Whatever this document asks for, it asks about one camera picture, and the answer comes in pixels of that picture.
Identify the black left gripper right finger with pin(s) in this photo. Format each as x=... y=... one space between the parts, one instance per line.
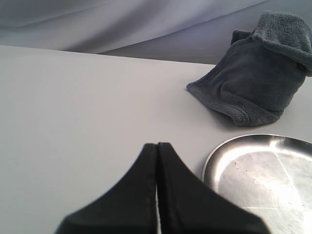
x=187 y=206

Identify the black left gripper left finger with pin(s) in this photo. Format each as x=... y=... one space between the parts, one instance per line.
x=127 y=208

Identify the grey blue fleece towel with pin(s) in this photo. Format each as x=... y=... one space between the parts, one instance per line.
x=261 y=71

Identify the round stainless steel plate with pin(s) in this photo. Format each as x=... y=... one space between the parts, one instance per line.
x=267 y=175

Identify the grey backdrop cloth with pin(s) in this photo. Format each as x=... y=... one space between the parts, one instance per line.
x=197 y=31

